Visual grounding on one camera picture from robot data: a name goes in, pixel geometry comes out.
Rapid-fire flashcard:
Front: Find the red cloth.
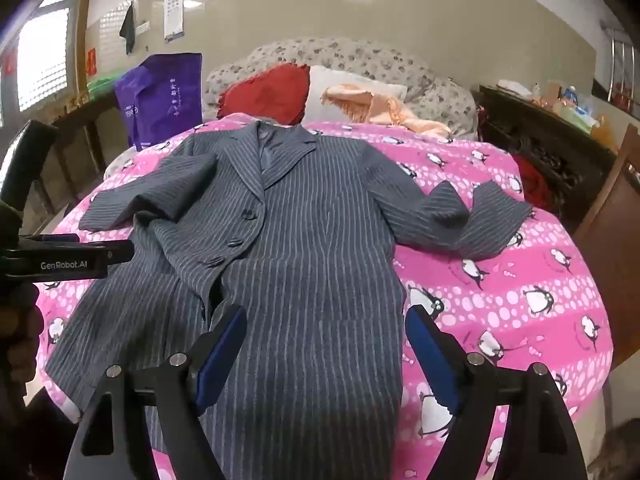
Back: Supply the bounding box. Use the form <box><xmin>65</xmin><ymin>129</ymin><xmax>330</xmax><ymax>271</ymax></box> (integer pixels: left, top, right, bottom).
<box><xmin>512</xmin><ymin>155</ymin><xmax>553</xmax><ymax>211</ymax></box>

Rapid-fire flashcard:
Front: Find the dark wooden side table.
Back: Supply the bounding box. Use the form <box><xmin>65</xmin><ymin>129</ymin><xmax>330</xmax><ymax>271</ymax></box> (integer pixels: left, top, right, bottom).
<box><xmin>30</xmin><ymin>92</ymin><xmax>136</xmax><ymax>223</ymax></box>

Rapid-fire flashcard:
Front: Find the bright lattice window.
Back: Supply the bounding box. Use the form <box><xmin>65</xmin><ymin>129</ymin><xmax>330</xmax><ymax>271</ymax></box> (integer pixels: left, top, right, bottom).
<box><xmin>0</xmin><ymin>0</ymin><xmax>83</xmax><ymax>126</ymax></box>

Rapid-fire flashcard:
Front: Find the eye chart poster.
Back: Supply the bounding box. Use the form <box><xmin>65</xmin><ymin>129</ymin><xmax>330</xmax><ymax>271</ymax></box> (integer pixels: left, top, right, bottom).
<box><xmin>164</xmin><ymin>0</ymin><xmax>186</xmax><ymax>43</ymax></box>

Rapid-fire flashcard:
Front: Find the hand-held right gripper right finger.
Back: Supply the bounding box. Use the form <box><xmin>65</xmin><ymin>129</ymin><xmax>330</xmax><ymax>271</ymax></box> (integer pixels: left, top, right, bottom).
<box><xmin>405</xmin><ymin>304</ymin><xmax>588</xmax><ymax>480</ymax></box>

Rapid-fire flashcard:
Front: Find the brown fuzzy mat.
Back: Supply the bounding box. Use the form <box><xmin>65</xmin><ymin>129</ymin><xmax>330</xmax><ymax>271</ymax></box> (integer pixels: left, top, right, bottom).
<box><xmin>587</xmin><ymin>427</ymin><xmax>640</xmax><ymax>480</ymax></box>

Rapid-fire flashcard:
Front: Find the metal rack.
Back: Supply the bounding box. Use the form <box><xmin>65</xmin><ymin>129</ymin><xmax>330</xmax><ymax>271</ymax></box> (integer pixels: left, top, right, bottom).
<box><xmin>600</xmin><ymin>20</ymin><xmax>640</xmax><ymax>111</ymax></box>

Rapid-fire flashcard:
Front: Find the purple shopping bag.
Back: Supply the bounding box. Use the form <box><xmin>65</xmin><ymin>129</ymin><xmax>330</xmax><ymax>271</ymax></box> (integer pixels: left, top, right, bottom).
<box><xmin>115</xmin><ymin>53</ymin><xmax>203</xmax><ymax>152</ymax></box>

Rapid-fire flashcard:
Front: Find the brown wooden chair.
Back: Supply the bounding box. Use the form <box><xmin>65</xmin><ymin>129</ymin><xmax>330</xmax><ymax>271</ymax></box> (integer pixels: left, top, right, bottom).
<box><xmin>572</xmin><ymin>125</ymin><xmax>640</xmax><ymax>366</ymax></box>

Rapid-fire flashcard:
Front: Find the red heart-shaped pillow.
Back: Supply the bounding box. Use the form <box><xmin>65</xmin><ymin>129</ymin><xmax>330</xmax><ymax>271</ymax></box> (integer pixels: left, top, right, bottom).
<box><xmin>217</xmin><ymin>63</ymin><xmax>311</xmax><ymax>126</ymax></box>

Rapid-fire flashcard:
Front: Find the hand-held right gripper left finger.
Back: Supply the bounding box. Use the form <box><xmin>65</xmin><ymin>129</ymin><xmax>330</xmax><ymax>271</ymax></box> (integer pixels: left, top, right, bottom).
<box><xmin>62</xmin><ymin>304</ymin><xmax>248</xmax><ymax>480</ymax></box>

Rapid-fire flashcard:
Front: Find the white pillow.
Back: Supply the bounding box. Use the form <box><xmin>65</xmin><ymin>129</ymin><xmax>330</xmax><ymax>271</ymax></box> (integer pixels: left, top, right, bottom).
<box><xmin>302</xmin><ymin>65</ymin><xmax>408</xmax><ymax>125</ymax></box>

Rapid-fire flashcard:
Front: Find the white tissue pack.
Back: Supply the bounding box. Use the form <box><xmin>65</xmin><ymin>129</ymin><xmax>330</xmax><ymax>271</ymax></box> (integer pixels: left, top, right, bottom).
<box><xmin>497</xmin><ymin>80</ymin><xmax>533</xmax><ymax>98</ymax></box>

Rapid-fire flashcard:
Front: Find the person's left forearm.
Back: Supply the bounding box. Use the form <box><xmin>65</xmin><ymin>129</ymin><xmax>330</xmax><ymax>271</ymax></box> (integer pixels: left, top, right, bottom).
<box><xmin>0</xmin><ymin>382</ymin><xmax>76</xmax><ymax>480</ymax></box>

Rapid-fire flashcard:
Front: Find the grey pinstriped coat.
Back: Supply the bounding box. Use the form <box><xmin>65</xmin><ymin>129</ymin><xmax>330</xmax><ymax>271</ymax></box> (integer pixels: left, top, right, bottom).
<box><xmin>45</xmin><ymin>122</ymin><xmax>535</xmax><ymax>480</ymax></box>

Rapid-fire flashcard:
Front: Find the pink penguin blanket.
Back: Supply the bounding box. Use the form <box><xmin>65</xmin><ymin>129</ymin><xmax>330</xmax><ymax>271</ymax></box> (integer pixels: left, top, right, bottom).
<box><xmin>32</xmin><ymin>112</ymin><xmax>615</xmax><ymax>480</ymax></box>

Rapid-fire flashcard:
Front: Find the person's left hand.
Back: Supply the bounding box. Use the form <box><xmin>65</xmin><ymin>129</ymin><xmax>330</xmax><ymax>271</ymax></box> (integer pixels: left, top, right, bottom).
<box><xmin>0</xmin><ymin>284</ymin><xmax>45</xmax><ymax>386</ymax></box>

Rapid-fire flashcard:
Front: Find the small lattice window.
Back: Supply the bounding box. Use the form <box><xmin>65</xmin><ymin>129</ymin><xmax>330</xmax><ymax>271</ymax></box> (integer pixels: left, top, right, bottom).
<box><xmin>87</xmin><ymin>0</ymin><xmax>151</xmax><ymax>86</ymax></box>

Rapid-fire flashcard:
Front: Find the dark hanging cloth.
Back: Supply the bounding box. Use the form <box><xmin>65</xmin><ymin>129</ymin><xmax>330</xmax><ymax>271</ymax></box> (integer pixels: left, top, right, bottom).
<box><xmin>119</xmin><ymin>1</ymin><xmax>137</xmax><ymax>56</ymax></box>

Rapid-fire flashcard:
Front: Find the dark carved wooden cabinet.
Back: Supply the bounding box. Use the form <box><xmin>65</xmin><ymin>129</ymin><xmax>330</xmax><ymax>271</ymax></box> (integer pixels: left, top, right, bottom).
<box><xmin>477</xmin><ymin>85</ymin><xmax>626</xmax><ymax>233</ymax></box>

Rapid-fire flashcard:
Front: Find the peach fringed scarf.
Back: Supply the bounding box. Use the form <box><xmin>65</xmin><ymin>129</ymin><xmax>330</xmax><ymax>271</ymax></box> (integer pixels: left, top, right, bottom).
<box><xmin>320</xmin><ymin>83</ymin><xmax>453</xmax><ymax>139</ymax></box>

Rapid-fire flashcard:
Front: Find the orange bottle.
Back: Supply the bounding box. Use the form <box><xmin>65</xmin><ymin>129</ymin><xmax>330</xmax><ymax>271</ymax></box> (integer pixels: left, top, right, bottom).
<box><xmin>592</xmin><ymin>115</ymin><xmax>616</xmax><ymax>148</ymax></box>

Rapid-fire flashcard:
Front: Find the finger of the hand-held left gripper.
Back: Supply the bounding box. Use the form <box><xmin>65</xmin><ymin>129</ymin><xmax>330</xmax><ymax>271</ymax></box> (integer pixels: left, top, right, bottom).
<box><xmin>102</xmin><ymin>239</ymin><xmax>136</xmax><ymax>264</ymax></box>
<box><xmin>20</xmin><ymin>233</ymin><xmax>82</xmax><ymax>247</ymax></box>

